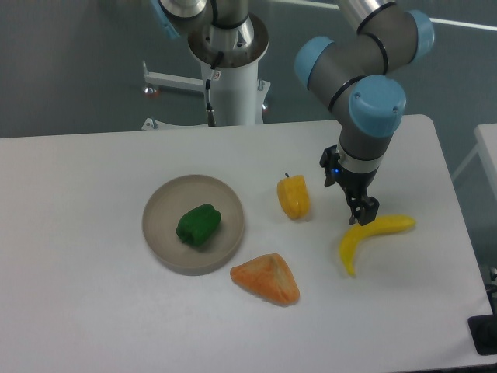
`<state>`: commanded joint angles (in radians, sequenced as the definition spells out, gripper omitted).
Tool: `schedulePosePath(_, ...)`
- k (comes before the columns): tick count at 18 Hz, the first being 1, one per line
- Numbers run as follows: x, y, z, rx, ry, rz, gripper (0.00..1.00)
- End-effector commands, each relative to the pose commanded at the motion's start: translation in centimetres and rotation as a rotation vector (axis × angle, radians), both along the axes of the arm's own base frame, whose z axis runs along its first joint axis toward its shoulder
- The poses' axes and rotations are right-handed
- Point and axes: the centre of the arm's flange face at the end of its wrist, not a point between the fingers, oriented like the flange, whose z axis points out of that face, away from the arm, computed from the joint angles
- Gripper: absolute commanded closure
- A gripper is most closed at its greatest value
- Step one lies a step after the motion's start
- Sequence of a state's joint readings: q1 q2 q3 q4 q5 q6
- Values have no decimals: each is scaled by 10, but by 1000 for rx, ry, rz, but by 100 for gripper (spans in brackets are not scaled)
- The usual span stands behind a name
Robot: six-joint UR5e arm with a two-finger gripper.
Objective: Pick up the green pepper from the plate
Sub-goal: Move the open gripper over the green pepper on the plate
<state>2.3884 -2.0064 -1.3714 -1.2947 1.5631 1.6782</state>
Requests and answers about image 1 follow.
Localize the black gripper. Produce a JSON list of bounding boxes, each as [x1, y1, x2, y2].
[[319, 144, 379, 226]]

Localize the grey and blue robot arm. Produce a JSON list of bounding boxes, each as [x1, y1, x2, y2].
[[151, 1, 435, 225]]

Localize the yellow bell pepper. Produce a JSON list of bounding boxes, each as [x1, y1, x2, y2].
[[276, 175, 311, 220]]

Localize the green bell pepper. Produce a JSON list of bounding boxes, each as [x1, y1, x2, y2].
[[176, 204, 221, 247]]

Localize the beige round plate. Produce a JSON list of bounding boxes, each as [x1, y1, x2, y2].
[[142, 175, 245, 276]]

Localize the yellow banana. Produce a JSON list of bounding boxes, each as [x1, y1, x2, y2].
[[339, 214, 416, 277]]

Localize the orange triangular bread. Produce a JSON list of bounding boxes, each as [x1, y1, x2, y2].
[[230, 253, 300, 306]]

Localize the white side table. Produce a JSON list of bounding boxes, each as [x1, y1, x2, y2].
[[451, 124, 497, 187]]

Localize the black clamp at table edge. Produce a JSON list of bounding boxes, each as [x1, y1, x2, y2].
[[467, 315, 496, 356]]

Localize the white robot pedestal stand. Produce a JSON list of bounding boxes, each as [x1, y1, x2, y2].
[[140, 13, 272, 131]]

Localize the black cable on pedestal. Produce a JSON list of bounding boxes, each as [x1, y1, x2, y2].
[[204, 51, 225, 127]]

